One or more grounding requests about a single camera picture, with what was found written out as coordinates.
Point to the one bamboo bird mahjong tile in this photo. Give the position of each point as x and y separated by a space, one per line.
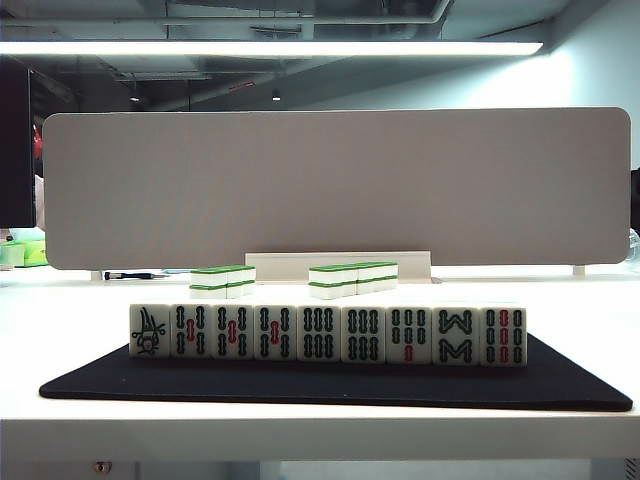
149 331

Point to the six bamboo mahjong tile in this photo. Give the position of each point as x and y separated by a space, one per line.
318 333
363 334

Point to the five bamboo mahjong tile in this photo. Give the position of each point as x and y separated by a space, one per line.
190 331
232 332
275 332

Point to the seven bamboo mahjong tile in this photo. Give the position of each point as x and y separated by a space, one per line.
408 335

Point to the eight bamboo mahjong tile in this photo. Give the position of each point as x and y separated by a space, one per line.
455 335

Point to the nine bamboo mahjong tile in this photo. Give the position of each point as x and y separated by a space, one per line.
503 335

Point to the grey desk divider panel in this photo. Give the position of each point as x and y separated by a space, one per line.
335 185

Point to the black rectangular mat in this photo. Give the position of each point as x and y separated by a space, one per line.
300 385

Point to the black blue screwdriver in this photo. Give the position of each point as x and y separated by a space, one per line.
127 275

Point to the long white ceiling light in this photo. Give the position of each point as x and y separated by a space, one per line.
270 48

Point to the white divider foot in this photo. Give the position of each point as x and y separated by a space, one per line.
578 270
95 275

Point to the bright green box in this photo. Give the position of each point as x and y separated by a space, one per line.
36 252

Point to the red background object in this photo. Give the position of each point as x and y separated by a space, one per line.
37 140

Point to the pale green box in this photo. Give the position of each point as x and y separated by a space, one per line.
12 254

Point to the clear plastic object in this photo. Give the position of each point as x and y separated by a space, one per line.
634 245

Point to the metal screw under table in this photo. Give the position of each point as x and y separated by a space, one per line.
101 467

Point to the black pillar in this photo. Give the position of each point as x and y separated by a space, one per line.
15 145

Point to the white long rail box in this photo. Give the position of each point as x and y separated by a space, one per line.
280 262

